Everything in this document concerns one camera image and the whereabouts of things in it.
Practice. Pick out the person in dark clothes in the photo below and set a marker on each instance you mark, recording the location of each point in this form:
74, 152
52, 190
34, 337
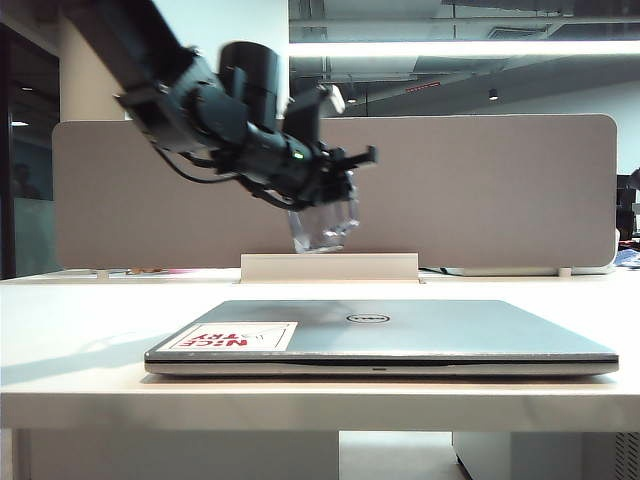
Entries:
631, 197

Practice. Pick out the silver Dell laptop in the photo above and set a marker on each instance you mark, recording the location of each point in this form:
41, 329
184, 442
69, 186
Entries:
400, 340

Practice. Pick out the ceiling air vent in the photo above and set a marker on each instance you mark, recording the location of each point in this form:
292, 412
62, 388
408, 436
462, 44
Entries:
517, 32

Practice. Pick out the blue item on far desk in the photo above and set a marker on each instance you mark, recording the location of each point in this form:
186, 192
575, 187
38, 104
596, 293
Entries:
629, 259

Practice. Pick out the beige fabric desk divider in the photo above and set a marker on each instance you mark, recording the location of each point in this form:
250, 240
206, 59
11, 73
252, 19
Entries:
475, 190

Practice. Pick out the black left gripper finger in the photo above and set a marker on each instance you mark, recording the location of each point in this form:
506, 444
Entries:
357, 157
350, 187

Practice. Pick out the red ceiling sign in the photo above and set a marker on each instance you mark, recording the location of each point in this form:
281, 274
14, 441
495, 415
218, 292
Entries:
424, 88

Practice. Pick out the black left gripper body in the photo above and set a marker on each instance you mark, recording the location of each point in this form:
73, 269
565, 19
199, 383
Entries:
305, 170

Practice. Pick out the white red Nice Try sticker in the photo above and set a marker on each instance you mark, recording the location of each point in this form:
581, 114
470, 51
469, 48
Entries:
232, 336

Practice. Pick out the pink flat item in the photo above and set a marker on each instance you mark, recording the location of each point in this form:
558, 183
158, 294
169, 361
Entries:
182, 271

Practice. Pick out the dark glass partition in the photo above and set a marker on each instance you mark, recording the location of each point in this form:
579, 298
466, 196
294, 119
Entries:
27, 150

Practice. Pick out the orange flat item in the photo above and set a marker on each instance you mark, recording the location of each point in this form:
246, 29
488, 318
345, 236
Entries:
145, 271

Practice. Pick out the round ceiling spot lamp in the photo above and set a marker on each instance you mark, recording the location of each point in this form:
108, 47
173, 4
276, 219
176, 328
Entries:
351, 99
493, 94

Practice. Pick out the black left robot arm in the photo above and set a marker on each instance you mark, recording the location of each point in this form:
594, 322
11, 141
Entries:
165, 100

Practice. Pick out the white desk modesty panel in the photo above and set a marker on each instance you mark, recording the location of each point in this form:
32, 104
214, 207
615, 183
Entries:
175, 455

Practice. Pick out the white flat object behind divider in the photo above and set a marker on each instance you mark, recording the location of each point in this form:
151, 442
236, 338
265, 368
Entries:
525, 271

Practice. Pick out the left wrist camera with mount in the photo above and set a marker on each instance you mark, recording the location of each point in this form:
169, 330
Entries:
312, 110

